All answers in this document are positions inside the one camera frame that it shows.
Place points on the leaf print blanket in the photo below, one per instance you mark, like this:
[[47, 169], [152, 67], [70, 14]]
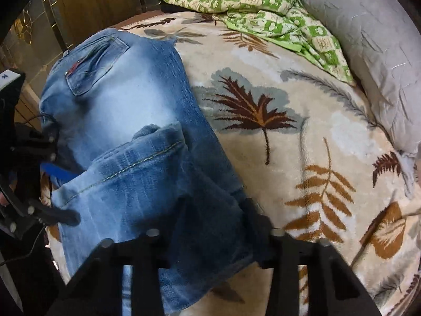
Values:
[[279, 158]]

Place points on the blue denim pants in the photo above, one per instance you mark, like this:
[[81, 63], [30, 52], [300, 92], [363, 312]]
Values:
[[138, 112]]

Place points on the grey quilted pillow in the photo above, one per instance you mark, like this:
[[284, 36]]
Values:
[[371, 39]]

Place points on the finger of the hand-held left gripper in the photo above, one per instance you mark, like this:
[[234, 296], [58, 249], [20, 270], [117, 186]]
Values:
[[62, 172], [59, 217]]

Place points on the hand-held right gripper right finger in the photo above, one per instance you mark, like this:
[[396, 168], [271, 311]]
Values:
[[263, 237]]

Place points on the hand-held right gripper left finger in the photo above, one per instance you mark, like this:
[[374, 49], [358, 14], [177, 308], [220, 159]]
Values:
[[144, 256]]

